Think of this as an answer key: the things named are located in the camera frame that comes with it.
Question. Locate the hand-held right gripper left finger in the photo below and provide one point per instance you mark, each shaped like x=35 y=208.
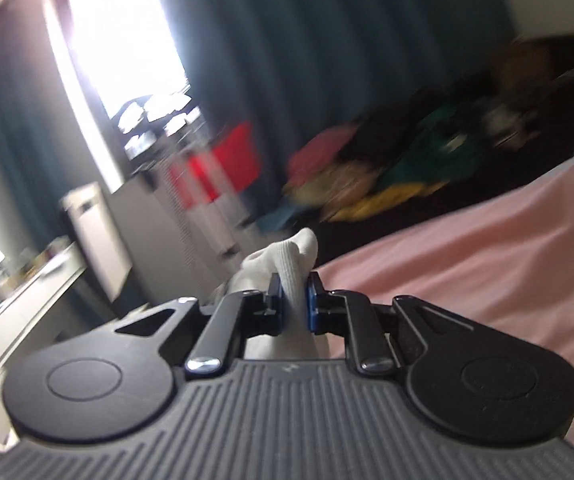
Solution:
x=277 y=305

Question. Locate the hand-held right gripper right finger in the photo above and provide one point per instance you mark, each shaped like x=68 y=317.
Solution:
x=311 y=312

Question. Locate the white sock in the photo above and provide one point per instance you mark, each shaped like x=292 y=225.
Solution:
x=287 y=270

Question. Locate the pile of colourful clothes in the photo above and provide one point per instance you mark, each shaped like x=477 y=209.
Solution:
x=517 y=125
x=392 y=165

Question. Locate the red bag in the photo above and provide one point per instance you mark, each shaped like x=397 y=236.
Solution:
x=217 y=165

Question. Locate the pink bed sheet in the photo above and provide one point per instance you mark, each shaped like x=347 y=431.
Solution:
x=472 y=270

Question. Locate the teal curtain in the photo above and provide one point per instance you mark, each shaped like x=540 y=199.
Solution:
x=317 y=60

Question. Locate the white desk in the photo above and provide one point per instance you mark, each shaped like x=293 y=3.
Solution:
x=17 y=320

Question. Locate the bright window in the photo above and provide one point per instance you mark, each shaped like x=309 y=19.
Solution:
x=122 y=30

